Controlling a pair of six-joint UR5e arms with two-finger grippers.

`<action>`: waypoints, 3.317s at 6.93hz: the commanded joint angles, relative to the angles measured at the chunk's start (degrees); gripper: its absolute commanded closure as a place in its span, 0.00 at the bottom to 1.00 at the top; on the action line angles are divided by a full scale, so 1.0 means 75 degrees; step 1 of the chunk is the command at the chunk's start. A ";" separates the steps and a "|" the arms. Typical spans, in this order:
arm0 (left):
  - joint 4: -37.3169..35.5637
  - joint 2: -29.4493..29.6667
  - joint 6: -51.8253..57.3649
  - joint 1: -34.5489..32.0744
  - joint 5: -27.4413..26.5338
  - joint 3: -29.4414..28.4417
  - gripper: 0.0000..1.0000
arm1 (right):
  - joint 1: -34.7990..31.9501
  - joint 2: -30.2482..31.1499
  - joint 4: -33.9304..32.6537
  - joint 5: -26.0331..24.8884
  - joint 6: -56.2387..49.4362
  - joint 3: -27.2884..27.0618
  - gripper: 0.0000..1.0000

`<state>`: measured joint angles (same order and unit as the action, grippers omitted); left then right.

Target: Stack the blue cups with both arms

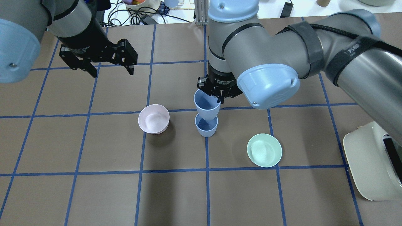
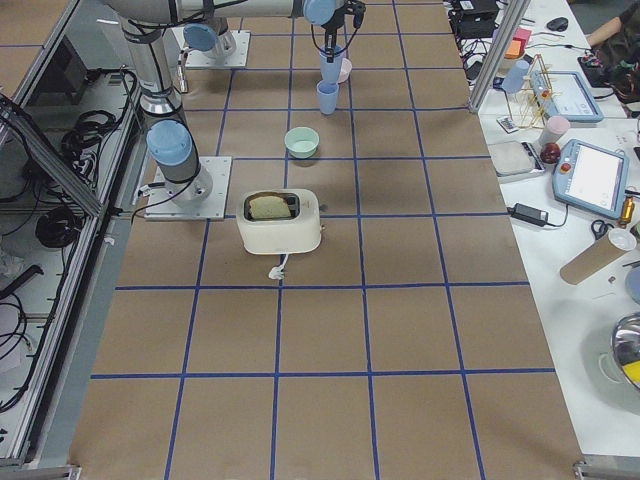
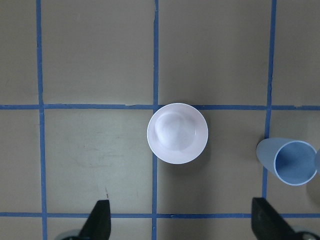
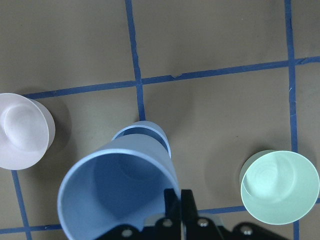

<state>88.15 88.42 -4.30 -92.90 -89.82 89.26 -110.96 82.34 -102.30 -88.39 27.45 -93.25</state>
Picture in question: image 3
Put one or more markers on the pink bowl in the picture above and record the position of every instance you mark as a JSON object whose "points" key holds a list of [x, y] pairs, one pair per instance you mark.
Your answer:
{"points": [[177, 133]]}

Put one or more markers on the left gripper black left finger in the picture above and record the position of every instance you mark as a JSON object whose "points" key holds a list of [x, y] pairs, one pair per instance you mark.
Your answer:
{"points": [[98, 224]]}

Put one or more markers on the light blue cup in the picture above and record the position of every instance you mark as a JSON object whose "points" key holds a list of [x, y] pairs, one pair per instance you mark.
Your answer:
{"points": [[291, 161], [317, 161]]}

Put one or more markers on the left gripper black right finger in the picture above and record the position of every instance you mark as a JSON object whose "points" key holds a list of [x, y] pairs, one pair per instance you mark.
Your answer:
{"points": [[267, 224]]}

